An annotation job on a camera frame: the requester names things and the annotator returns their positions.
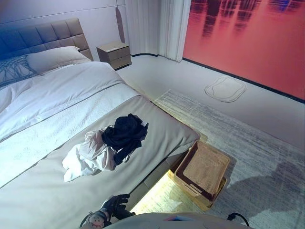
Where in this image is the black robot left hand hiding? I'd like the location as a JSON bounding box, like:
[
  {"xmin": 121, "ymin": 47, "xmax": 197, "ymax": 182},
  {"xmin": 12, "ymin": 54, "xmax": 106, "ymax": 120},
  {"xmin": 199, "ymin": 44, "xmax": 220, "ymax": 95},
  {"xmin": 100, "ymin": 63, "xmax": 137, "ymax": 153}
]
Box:
[{"xmin": 100, "ymin": 193, "xmax": 134, "ymax": 219}]

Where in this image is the plain white garment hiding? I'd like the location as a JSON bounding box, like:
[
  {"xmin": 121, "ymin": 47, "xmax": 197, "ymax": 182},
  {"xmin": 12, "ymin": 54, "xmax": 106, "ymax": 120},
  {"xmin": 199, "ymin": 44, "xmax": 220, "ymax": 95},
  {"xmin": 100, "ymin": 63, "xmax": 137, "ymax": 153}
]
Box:
[{"xmin": 62, "ymin": 145, "xmax": 107, "ymax": 183}]

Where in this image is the cream white satin garment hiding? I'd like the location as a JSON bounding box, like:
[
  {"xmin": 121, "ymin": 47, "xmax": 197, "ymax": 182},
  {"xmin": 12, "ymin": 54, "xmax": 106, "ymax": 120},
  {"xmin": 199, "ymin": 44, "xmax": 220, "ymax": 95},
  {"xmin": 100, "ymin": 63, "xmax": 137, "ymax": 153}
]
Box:
[{"xmin": 84, "ymin": 130, "xmax": 131, "ymax": 172}]

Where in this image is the black garment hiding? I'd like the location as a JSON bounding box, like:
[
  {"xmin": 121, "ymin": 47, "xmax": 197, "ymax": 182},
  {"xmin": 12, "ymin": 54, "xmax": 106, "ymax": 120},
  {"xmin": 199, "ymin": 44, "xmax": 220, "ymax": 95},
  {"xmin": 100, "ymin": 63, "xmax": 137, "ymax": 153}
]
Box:
[{"xmin": 102, "ymin": 114, "xmax": 149, "ymax": 167}]

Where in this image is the large bed with grey cover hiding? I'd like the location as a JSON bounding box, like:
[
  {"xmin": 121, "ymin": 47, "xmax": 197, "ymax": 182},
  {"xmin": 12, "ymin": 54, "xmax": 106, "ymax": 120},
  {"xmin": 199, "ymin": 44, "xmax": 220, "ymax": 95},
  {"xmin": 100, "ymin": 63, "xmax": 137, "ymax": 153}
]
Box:
[{"xmin": 0, "ymin": 95, "xmax": 200, "ymax": 229}]

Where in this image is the grey robot torso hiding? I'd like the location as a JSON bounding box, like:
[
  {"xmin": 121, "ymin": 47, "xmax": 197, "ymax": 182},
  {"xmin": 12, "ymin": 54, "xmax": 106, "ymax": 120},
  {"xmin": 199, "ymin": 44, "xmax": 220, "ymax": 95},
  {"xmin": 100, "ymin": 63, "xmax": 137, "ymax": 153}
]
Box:
[{"xmin": 112, "ymin": 212, "xmax": 251, "ymax": 229}]

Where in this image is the wooden laundry box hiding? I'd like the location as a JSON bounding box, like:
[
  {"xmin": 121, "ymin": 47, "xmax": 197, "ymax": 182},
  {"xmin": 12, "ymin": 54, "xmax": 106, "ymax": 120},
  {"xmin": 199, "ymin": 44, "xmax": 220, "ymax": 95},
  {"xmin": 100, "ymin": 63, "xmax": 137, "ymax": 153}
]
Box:
[{"xmin": 166, "ymin": 140, "xmax": 231, "ymax": 212}]

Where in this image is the white duvet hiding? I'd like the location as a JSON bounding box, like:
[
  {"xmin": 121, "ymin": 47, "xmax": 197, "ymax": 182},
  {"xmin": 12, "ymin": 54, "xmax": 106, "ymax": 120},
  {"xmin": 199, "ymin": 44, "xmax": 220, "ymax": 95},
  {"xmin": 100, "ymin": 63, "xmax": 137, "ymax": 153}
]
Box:
[{"xmin": 0, "ymin": 61, "xmax": 142, "ymax": 189}]

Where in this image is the grey streaked rug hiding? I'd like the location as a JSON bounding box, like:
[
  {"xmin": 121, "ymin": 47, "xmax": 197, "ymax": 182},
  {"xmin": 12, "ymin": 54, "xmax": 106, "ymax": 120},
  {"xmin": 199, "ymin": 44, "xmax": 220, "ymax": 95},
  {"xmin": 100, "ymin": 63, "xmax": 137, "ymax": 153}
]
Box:
[{"xmin": 132, "ymin": 89, "xmax": 305, "ymax": 229}]

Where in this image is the brown two-drawer nightstand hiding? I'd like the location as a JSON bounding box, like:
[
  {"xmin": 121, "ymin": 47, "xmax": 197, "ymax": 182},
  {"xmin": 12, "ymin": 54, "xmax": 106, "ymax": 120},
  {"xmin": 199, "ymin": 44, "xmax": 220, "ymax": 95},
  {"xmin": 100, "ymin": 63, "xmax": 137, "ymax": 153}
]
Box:
[{"xmin": 96, "ymin": 41, "xmax": 132, "ymax": 71}]

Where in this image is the plain white pillow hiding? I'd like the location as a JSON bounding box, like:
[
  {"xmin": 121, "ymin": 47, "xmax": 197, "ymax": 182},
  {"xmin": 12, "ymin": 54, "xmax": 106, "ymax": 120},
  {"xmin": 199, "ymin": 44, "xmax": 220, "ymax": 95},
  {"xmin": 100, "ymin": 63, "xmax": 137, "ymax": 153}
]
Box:
[{"xmin": 27, "ymin": 46, "xmax": 92, "ymax": 74}]

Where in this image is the small oval floor mat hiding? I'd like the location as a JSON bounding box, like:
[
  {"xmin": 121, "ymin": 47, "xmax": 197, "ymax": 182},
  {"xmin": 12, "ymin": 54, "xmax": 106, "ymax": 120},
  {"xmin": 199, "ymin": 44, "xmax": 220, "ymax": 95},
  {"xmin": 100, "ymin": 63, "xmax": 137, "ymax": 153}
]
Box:
[{"xmin": 204, "ymin": 76, "xmax": 248, "ymax": 103}]

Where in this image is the line patterned pillow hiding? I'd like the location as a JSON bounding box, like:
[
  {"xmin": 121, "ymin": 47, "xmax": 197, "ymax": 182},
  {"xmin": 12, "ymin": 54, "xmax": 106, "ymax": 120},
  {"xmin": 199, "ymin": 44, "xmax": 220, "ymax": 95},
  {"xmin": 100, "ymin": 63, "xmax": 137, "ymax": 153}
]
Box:
[{"xmin": 0, "ymin": 55, "xmax": 39, "ymax": 88}]

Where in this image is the tufted beige headboard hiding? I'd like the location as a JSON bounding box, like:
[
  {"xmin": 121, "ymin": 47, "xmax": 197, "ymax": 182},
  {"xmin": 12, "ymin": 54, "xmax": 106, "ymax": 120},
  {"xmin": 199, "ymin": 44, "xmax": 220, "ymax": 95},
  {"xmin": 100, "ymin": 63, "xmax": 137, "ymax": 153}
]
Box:
[{"xmin": 0, "ymin": 18, "xmax": 93, "ymax": 62}]

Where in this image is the white pleated curtain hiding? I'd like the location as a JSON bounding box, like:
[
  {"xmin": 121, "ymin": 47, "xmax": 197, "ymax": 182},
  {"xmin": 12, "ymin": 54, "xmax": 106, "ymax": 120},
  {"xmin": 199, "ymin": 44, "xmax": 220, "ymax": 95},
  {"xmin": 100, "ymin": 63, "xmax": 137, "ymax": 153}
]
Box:
[{"xmin": 125, "ymin": 0, "xmax": 191, "ymax": 63}]

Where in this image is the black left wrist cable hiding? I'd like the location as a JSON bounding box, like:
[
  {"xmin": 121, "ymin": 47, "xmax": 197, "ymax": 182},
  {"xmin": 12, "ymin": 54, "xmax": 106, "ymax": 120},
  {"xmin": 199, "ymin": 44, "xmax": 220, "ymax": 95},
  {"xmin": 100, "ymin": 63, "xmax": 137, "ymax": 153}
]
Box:
[{"xmin": 79, "ymin": 212, "xmax": 92, "ymax": 229}]

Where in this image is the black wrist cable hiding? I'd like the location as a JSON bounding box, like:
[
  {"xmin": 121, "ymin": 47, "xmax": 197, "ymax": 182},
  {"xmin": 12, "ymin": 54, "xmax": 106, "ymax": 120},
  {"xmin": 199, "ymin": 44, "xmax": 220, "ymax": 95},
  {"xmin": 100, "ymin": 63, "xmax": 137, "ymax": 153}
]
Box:
[
  {"xmin": 79, "ymin": 212, "xmax": 92, "ymax": 229},
  {"xmin": 227, "ymin": 212, "xmax": 250, "ymax": 227}
]

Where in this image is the beige upholstered bed frame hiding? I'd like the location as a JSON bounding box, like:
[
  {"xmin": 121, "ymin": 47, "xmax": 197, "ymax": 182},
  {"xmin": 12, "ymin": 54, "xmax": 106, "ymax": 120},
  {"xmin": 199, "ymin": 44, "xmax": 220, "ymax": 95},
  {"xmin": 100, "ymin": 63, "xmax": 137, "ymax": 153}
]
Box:
[{"xmin": 130, "ymin": 133, "xmax": 208, "ymax": 208}]

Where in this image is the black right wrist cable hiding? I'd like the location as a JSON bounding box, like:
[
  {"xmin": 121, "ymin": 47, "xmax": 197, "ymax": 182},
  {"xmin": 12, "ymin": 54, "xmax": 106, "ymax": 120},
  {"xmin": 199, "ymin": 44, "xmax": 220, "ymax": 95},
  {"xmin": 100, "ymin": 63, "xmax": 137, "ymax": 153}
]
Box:
[{"xmin": 227, "ymin": 212, "xmax": 250, "ymax": 227}]

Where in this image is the red wall mural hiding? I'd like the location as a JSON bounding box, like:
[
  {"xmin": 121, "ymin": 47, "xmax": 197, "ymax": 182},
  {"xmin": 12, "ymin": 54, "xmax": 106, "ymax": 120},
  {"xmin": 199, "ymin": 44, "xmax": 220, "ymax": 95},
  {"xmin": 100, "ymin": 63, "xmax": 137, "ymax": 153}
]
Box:
[{"xmin": 182, "ymin": 0, "xmax": 305, "ymax": 104}]

